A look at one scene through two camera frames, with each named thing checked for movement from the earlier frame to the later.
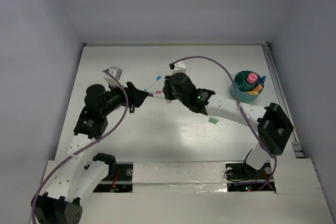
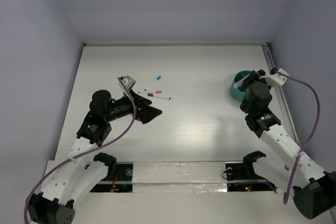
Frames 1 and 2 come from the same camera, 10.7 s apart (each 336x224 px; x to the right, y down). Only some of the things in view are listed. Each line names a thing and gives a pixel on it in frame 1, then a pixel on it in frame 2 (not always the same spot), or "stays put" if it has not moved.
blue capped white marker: (158, 77) stays put
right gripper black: (166, 89) -> (253, 77)
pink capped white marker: (156, 92) stays put
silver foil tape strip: (179, 177) stays put
